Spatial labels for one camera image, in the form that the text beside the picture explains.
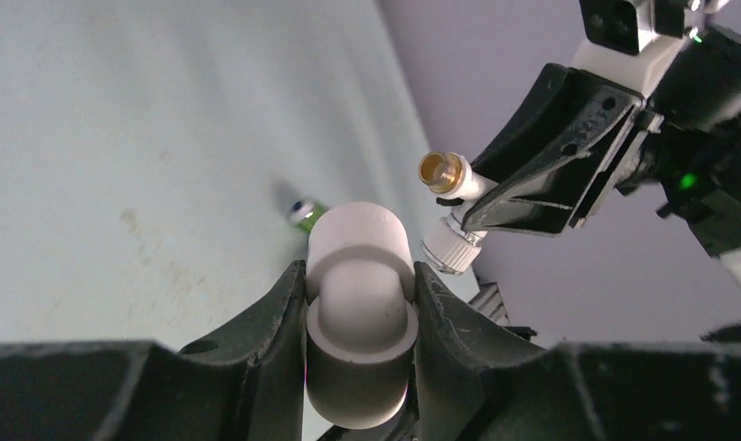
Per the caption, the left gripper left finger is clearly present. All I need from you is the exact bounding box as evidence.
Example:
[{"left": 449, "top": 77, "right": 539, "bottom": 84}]
[{"left": 179, "top": 260, "right": 307, "bottom": 440}]

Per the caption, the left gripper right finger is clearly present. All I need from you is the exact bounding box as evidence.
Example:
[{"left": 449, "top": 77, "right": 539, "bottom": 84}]
[{"left": 414, "top": 262, "right": 543, "bottom": 440}]

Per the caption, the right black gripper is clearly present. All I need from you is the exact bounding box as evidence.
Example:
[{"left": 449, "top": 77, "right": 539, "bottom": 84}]
[{"left": 463, "top": 24, "right": 741, "bottom": 256}]

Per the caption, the white elbow fitting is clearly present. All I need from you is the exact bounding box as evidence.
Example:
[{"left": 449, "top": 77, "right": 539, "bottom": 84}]
[{"left": 305, "top": 202, "right": 419, "bottom": 430}]

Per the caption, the white plastic faucet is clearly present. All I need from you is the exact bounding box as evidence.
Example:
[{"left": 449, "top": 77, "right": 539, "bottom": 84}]
[{"left": 418, "top": 152, "right": 497, "bottom": 275}]

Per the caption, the green plastic faucet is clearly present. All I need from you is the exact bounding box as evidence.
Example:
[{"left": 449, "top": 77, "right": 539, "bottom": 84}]
[{"left": 287, "top": 198, "right": 329, "bottom": 233}]

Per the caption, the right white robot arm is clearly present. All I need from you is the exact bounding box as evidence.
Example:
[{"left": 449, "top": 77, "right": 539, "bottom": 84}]
[{"left": 465, "top": 25, "right": 741, "bottom": 340}]

